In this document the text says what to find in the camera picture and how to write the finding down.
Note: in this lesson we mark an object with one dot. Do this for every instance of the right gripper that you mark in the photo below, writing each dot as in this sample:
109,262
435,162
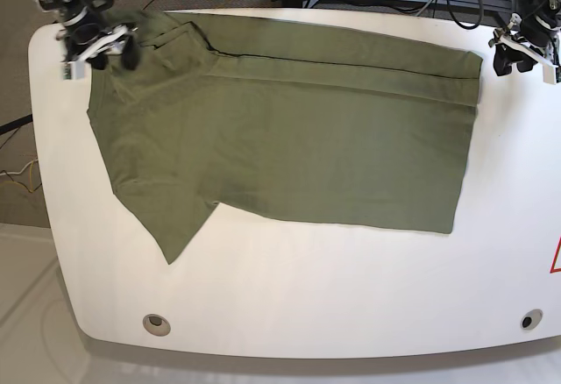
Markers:
94,39

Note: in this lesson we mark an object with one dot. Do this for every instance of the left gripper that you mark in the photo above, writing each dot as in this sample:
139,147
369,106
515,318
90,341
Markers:
522,43

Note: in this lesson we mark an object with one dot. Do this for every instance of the olive green T-shirt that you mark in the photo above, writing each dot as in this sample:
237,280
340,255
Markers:
289,121

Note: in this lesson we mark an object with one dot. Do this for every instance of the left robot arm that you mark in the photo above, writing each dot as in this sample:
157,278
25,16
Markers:
548,10

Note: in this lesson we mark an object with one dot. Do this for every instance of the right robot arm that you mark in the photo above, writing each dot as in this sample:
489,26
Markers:
69,8

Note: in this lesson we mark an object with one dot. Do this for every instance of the red triangle warning sticker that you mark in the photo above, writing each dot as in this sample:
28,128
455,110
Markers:
555,266

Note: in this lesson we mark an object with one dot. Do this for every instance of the right table grommet hole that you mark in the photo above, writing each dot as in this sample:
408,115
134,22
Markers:
532,319

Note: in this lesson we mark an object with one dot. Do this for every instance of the table grommet hole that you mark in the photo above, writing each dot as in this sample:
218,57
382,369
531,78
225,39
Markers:
532,319
156,325

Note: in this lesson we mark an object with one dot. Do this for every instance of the left table grommet hole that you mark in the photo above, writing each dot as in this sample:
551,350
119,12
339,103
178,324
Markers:
156,325

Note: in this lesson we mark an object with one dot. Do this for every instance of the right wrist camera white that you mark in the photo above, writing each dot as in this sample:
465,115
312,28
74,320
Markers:
73,70

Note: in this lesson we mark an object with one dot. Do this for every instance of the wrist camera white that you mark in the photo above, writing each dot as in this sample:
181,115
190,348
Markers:
551,74
73,70

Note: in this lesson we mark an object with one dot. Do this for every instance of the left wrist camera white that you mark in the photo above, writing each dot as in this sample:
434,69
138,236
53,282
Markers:
551,74

